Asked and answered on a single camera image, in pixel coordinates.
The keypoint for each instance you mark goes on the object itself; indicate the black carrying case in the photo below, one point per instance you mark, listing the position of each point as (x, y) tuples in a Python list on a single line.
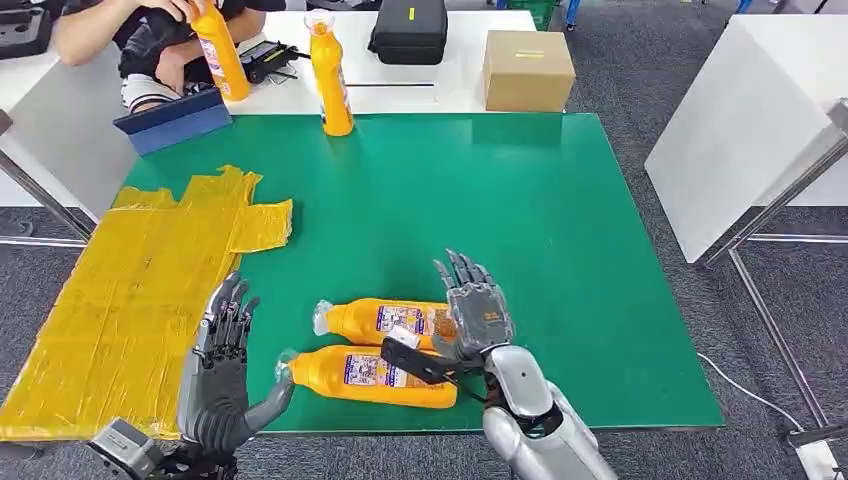
[(409, 33)]

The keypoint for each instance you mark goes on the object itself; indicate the yellow plastic sheet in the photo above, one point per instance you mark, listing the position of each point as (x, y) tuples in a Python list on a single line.
[(112, 311)]

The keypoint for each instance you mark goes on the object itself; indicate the orange drink bottle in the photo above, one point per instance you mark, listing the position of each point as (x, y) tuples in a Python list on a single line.
[(331, 79), (371, 321), (222, 60), (351, 378)]

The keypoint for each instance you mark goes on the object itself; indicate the person's right hand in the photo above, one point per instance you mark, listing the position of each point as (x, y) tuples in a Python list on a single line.
[(175, 8)]

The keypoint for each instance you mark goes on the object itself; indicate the brown cardboard box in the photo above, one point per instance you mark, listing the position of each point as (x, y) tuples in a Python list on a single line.
[(526, 73)]

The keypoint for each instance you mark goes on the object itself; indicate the white table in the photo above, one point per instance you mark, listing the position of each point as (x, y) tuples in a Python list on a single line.
[(735, 146), (73, 159), (457, 66)]

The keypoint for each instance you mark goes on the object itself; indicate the white power strip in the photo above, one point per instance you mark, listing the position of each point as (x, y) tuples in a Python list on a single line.
[(816, 462)]

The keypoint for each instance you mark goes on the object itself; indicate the black foam tray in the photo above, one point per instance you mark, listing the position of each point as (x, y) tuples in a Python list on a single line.
[(23, 30)]

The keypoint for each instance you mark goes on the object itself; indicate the person's left hand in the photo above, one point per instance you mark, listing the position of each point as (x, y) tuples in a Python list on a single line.
[(172, 69)]

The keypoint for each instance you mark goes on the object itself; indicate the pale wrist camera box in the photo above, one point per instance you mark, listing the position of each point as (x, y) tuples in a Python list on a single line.
[(414, 358), (126, 450)]

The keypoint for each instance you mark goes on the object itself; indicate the person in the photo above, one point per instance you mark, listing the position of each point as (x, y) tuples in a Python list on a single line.
[(142, 46)]

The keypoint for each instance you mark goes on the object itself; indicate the steel table frame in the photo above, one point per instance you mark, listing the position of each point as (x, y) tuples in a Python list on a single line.
[(46, 199), (775, 199)]

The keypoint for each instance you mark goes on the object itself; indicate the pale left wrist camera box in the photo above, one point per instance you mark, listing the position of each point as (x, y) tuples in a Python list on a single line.
[(126, 450)]

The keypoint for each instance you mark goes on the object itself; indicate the green table mat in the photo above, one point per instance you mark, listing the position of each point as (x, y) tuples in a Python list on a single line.
[(464, 199)]

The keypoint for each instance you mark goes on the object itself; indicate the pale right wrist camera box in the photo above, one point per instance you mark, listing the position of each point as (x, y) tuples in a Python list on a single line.
[(414, 358)]

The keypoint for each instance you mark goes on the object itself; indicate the blue tablet case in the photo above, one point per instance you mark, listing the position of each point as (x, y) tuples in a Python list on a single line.
[(173, 126)]

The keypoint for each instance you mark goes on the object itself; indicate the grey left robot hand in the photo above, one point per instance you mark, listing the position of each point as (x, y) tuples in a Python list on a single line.
[(215, 397)]

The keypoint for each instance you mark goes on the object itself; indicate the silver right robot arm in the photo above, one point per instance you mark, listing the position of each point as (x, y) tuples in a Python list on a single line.
[(543, 424)]

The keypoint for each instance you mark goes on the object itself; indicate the green crate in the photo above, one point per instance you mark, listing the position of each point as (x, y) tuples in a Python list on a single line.
[(533, 10)]

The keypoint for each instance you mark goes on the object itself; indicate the black remote controller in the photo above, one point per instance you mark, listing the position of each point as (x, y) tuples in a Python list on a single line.
[(275, 60)]

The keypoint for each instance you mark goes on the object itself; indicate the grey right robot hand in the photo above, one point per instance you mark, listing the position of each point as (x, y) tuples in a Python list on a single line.
[(480, 318)]

